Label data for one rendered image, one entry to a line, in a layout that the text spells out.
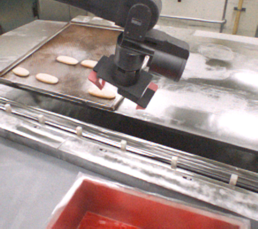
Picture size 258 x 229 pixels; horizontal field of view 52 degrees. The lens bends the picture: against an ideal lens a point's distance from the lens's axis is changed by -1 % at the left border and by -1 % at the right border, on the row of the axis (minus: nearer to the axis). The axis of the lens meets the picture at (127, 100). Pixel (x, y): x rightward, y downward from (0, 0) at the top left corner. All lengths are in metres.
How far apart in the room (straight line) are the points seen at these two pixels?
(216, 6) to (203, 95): 3.50
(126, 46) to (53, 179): 0.40
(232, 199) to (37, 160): 0.49
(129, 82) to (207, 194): 0.29
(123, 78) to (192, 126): 0.30
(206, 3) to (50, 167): 3.84
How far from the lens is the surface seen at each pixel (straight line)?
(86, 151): 0.70
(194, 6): 4.36
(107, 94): 0.84
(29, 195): 0.69
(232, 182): 0.67
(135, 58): 0.46
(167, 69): 0.46
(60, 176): 0.71
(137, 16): 0.42
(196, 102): 0.82
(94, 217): 0.61
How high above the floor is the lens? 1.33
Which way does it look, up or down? 31 degrees down
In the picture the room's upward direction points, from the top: straight up
